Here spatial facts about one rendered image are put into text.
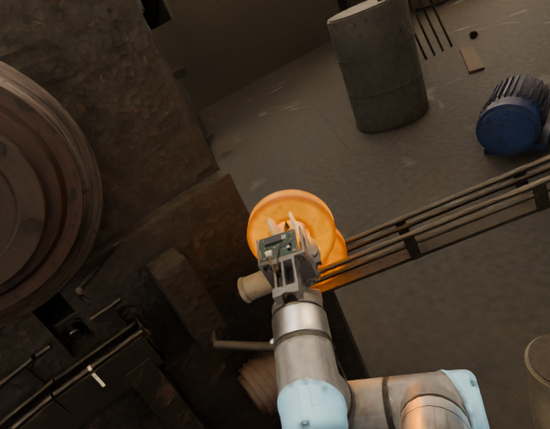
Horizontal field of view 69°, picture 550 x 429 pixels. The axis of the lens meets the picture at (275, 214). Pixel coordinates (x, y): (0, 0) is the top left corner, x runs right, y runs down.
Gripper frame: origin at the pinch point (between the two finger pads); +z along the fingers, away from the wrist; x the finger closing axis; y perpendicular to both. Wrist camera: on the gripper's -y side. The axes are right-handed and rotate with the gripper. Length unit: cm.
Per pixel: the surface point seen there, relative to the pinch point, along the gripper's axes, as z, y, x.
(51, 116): 12.7, 28.5, 30.4
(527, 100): 121, -88, -110
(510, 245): 51, -100, -67
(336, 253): 3.6, -16.1, -5.7
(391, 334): 23, -94, -11
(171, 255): 9.3, -7.3, 28.6
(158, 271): 4.5, -6.0, 30.3
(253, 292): 1.9, -18.4, 14.2
